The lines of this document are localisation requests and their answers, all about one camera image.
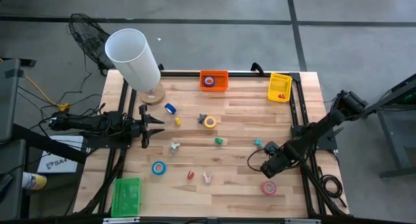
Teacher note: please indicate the dark blue tape roll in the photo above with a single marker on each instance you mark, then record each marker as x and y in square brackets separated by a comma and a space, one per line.
[172, 110]

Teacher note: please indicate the white staple remover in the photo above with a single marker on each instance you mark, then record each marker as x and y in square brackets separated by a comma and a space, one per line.
[174, 147]

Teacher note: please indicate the green plastic basket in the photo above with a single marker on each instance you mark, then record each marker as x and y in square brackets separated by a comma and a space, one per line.
[126, 198]

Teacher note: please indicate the white lamp with wooden base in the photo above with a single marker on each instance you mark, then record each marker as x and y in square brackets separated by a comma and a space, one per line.
[133, 60]

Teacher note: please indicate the grey equipment case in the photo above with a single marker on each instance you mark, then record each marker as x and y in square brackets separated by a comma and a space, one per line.
[8, 100]

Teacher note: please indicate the small green stapler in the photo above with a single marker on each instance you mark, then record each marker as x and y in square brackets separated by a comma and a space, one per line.
[218, 141]

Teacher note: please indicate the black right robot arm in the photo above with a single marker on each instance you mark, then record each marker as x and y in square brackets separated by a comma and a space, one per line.
[318, 130]

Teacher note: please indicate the light blue tape roll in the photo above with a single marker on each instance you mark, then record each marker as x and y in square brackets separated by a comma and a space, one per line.
[153, 168]

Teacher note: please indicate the black floor fan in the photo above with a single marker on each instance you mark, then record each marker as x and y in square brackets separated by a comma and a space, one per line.
[91, 39]

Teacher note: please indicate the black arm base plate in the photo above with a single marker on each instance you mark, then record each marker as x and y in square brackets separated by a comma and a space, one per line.
[97, 143]
[328, 143]

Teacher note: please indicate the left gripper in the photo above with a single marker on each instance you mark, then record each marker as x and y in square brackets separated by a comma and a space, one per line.
[144, 128]

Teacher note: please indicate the pink tape roll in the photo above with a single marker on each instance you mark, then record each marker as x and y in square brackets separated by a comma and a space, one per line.
[262, 188]

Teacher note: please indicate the yellow and white bottle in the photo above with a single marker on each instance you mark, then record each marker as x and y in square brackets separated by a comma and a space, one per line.
[35, 181]

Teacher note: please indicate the large black clamp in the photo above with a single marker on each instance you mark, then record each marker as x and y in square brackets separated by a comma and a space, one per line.
[258, 68]

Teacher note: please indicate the orange plastic basket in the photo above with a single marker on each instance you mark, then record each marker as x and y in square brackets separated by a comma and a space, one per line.
[221, 84]

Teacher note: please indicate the teal staple remover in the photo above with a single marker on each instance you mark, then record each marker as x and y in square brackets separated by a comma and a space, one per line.
[258, 141]

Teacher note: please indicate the dark metal stand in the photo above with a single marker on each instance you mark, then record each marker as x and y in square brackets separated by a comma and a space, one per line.
[390, 136]

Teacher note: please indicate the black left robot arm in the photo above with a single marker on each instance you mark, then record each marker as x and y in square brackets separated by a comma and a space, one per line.
[84, 123]

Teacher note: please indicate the small yellow stapler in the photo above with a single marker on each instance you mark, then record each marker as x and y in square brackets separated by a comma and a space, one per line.
[177, 121]

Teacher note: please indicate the purple tape roll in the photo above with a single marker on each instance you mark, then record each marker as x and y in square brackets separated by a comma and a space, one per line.
[204, 81]

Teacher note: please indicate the yellow tape roll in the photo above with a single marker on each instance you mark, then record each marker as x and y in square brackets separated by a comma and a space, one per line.
[205, 122]

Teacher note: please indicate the silver metal bracket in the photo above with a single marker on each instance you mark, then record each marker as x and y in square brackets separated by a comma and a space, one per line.
[121, 220]
[302, 221]

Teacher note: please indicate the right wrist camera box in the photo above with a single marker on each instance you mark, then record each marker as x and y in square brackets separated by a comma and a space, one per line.
[271, 148]

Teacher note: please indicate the pink staple remover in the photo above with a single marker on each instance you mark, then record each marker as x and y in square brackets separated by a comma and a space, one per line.
[207, 181]

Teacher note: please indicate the yellow plastic basket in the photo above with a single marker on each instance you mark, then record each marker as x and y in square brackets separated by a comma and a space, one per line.
[279, 84]

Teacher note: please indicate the small black clamp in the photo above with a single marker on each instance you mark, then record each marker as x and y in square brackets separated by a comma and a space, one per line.
[161, 67]

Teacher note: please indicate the black diagonal beam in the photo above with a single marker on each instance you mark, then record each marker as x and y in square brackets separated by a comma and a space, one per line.
[48, 143]

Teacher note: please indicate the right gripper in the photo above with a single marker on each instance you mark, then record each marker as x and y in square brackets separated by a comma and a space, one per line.
[276, 164]

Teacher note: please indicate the white printed sign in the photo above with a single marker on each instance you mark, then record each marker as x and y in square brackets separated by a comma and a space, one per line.
[61, 164]

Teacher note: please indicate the grey staple remover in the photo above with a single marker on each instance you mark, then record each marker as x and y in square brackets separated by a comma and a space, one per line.
[202, 118]

